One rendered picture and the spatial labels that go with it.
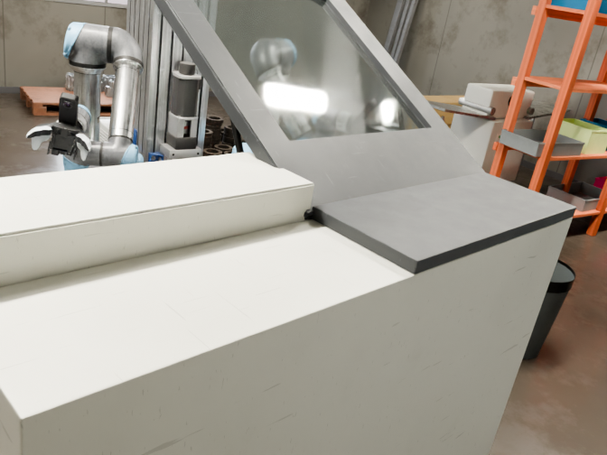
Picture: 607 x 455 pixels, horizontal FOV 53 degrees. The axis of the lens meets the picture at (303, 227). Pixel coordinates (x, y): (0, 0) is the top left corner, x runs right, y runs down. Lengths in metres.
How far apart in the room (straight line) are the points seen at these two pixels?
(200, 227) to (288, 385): 0.32
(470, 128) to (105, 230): 6.26
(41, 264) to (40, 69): 7.59
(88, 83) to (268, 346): 1.43
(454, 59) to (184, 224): 8.59
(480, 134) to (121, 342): 6.34
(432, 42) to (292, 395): 9.01
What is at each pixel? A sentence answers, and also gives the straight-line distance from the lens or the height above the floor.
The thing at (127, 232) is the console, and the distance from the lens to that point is 1.03.
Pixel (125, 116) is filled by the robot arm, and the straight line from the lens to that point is 2.00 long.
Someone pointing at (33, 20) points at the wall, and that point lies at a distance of 8.42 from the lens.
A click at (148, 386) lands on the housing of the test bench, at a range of 0.80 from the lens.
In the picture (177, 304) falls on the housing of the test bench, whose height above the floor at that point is 1.47.
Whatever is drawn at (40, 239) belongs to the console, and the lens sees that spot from 0.97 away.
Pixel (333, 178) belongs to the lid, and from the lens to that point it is 1.40.
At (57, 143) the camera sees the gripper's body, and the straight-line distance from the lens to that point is 1.78.
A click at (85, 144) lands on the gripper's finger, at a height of 1.45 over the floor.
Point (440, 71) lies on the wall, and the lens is 9.68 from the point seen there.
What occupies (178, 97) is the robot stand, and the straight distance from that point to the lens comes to 2.34.
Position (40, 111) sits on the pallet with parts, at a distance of 7.55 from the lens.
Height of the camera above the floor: 1.95
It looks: 23 degrees down
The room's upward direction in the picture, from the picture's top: 10 degrees clockwise
